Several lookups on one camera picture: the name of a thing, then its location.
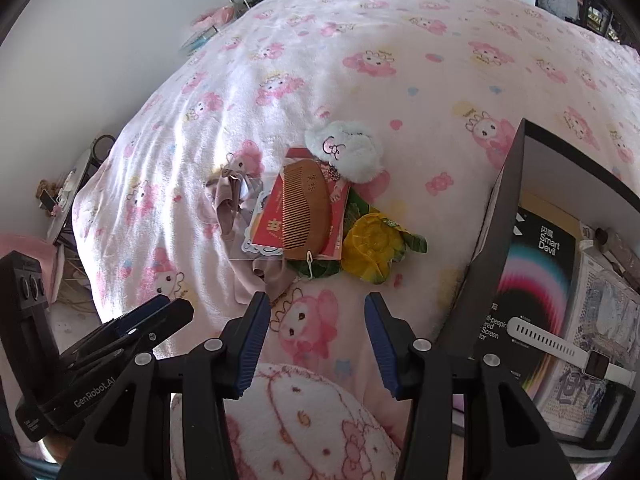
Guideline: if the beige fabric garment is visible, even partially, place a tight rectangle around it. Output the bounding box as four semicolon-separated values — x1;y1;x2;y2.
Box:
202;164;297;307

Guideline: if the small side table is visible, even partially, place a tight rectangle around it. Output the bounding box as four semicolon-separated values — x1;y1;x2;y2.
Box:
47;135;119;252

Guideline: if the red envelope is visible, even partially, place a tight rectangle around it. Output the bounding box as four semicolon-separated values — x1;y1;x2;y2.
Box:
250;147;351;261

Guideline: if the pink cartoon printed blanket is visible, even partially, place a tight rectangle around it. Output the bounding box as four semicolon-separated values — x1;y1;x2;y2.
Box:
71;0;640;421

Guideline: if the white strap watch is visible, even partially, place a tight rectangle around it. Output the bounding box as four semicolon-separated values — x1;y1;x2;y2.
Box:
507;316;636;387

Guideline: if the black screen protector packet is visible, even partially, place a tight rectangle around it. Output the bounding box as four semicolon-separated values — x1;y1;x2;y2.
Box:
482;205;577;402

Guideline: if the white fluffy puff pink bow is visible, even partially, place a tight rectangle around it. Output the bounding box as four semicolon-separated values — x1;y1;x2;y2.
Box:
304;119;386;184

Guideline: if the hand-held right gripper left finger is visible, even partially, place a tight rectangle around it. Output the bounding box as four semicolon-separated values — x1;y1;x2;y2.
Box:
57;291;272;480

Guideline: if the yellow flower with green leaves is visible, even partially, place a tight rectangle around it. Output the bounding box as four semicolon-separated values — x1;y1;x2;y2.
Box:
287;187;429;286

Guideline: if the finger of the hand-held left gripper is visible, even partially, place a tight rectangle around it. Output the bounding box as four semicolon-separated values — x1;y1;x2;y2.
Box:
62;299;195;373
61;294;174;359

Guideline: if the wooden comb with tassel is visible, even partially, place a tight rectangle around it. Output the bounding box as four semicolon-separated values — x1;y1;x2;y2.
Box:
281;159;334;279

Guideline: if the black cardboard box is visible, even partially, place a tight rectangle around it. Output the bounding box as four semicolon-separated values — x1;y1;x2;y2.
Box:
467;117;640;461

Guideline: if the small brown teddy bear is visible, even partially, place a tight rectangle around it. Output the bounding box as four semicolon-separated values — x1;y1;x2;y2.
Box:
34;179;57;219

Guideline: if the black plastic frame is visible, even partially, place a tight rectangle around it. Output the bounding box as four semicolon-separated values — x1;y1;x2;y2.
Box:
580;379;638;452

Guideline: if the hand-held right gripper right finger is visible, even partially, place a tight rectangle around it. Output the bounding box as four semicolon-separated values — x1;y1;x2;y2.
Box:
364;291;576;480

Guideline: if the pile of pink toys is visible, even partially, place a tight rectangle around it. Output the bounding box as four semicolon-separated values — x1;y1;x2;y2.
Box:
182;5;237;57

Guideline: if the white printed packet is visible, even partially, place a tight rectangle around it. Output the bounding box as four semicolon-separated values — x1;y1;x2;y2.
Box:
535;250;640;441

